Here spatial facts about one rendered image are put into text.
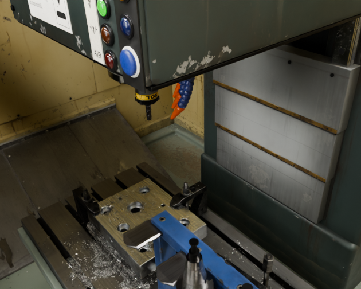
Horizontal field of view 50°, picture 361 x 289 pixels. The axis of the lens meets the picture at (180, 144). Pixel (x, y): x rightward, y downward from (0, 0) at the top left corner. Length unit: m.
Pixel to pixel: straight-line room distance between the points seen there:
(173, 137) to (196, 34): 1.84
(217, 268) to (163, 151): 1.52
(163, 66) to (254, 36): 0.15
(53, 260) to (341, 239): 0.87
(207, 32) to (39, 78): 1.44
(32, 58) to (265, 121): 1.06
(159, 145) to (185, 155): 0.19
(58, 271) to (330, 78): 0.90
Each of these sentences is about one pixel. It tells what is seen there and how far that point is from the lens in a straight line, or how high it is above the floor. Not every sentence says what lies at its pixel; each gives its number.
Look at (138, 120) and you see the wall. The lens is 2.21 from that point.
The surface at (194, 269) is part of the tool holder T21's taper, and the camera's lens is 0.63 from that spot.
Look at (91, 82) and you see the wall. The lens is 1.97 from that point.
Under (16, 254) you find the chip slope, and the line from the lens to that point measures 1.65.
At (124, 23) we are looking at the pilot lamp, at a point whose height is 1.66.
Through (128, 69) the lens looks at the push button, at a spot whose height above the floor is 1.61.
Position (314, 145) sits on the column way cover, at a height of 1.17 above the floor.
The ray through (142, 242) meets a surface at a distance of 0.77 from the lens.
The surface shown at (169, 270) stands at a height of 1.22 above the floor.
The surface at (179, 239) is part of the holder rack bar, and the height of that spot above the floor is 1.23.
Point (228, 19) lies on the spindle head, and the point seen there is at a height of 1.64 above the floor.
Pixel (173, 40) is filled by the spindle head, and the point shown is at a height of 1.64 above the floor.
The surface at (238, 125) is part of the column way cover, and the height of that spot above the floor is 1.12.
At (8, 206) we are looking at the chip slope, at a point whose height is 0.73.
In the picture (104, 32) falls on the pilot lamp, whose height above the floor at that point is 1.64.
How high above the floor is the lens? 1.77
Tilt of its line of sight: 32 degrees down
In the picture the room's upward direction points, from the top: 3 degrees counter-clockwise
